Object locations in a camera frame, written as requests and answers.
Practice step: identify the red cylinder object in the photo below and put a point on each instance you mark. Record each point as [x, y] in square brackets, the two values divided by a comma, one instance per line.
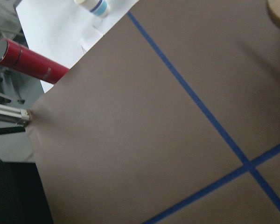
[18, 57]

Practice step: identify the paper cup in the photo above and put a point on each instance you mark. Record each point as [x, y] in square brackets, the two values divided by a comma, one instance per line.
[99, 8]

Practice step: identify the aluminium frame post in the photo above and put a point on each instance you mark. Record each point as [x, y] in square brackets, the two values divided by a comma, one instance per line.
[14, 115]

